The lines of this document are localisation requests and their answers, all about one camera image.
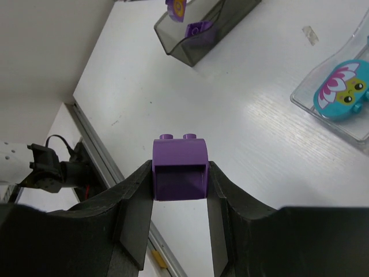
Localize smoky grey plastic container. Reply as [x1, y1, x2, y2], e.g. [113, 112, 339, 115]
[154, 1, 261, 67]

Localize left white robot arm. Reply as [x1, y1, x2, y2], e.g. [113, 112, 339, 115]
[0, 141, 33, 185]

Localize purple flower lego piece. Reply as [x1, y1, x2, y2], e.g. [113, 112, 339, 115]
[152, 133, 209, 201]

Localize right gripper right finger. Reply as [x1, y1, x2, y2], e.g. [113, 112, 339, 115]
[207, 162, 368, 276]

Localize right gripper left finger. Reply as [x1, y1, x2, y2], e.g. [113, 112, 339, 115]
[1, 161, 153, 276]

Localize purple butterfly lego piece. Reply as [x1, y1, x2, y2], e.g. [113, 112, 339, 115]
[165, 0, 187, 23]

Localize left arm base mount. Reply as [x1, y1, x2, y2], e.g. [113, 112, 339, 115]
[17, 134, 100, 201]

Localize aluminium front rail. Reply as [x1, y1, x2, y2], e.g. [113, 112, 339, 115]
[66, 104, 186, 276]

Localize clear plastic container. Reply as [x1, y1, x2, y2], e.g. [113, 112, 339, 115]
[291, 15, 368, 145]

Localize teal round printed lego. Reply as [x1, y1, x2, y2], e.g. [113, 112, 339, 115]
[313, 59, 368, 121]

